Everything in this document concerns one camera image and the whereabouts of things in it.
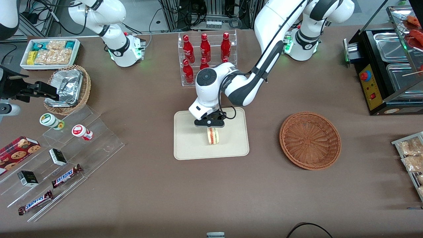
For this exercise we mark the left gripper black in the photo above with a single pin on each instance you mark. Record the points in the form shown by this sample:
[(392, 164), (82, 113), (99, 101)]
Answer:
[(215, 116)]

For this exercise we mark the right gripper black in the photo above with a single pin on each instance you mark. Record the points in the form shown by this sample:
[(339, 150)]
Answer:
[(14, 87)]

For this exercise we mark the sandwich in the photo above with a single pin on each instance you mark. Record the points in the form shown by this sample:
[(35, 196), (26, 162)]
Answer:
[(213, 136)]

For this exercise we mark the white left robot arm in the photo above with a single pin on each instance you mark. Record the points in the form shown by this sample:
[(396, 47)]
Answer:
[(274, 16)]

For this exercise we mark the cream plastic tray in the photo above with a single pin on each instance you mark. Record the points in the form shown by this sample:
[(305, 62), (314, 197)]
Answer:
[(231, 145)]

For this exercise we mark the light wicker basket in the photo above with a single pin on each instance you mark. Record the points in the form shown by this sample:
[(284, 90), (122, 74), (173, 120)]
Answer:
[(86, 86)]

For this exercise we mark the brown wicker basket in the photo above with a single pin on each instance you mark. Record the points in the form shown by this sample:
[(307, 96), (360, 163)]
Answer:
[(310, 142)]

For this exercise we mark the tray of packaged snacks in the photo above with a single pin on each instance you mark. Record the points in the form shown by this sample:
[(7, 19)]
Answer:
[(396, 142)]

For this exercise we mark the stack of foil containers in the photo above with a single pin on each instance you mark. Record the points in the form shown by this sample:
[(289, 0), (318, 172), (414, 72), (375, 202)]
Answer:
[(66, 86)]

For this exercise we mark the green lid cup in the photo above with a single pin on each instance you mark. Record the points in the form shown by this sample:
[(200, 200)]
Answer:
[(49, 120)]

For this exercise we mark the clear bag of snacks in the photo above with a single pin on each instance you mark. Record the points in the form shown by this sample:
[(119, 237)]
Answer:
[(56, 45), (53, 57)]

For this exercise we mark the yellow snack packet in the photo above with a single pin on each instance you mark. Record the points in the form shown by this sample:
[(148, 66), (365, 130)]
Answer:
[(31, 58)]

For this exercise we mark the teal snack packet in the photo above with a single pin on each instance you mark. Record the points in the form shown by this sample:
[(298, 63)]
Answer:
[(70, 44), (39, 45)]

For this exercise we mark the clear acrylic bottle rack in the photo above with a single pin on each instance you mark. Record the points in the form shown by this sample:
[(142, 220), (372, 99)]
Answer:
[(214, 77)]

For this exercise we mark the white plastic bin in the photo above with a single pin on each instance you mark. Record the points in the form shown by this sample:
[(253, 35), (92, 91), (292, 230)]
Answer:
[(76, 53)]

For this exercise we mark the red lid cup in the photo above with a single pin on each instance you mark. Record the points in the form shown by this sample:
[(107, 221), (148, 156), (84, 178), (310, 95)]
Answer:
[(80, 131)]

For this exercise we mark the red plaid cookie box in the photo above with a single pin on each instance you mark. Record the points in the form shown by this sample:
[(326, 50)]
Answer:
[(16, 152)]

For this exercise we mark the small black box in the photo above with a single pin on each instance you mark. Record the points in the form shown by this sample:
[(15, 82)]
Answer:
[(28, 178), (57, 157)]

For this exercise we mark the clear acrylic stepped display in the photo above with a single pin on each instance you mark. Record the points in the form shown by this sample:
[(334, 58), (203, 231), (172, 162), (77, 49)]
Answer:
[(99, 142)]

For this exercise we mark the Snickers bar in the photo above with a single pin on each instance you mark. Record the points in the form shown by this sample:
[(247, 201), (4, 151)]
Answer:
[(35, 202), (66, 176)]

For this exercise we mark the white power strip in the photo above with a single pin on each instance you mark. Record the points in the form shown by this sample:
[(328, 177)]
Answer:
[(213, 24)]

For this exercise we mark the grey device edge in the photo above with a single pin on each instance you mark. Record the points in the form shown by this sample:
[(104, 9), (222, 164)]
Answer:
[(215, 235)]

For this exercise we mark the black food warmer display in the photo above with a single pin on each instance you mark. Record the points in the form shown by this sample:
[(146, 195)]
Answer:
[(371, 89)]

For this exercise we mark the steel food pan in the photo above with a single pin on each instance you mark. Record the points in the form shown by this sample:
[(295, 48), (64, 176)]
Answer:
[(391, 46), (401, 82)]

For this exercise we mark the clear bag of crackers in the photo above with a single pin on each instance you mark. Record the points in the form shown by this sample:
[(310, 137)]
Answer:
[(409, 147), (420, 179), (413, 163)]

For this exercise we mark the wooden skewer stick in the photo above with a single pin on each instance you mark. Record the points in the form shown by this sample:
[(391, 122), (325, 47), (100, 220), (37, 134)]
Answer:
[(413, 73)]

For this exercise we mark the blue tape piece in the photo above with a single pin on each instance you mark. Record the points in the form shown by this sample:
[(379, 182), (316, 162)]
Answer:
[(414, 208)]

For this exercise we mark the red sausage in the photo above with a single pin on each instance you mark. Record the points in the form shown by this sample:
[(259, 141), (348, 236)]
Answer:
[(416, 38), (413, 20)]

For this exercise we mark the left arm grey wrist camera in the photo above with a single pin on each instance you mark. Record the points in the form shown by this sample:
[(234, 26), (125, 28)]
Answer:
[(200, 110)]

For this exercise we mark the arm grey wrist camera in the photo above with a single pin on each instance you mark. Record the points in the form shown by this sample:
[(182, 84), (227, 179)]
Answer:
[(8, 109), (200, 110)]

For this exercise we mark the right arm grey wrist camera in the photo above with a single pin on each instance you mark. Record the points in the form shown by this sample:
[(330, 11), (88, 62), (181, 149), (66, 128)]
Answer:
[(8, 109)]

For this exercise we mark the aluminium frame structure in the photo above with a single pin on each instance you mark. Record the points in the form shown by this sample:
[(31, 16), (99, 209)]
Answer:
[(172, 13)]

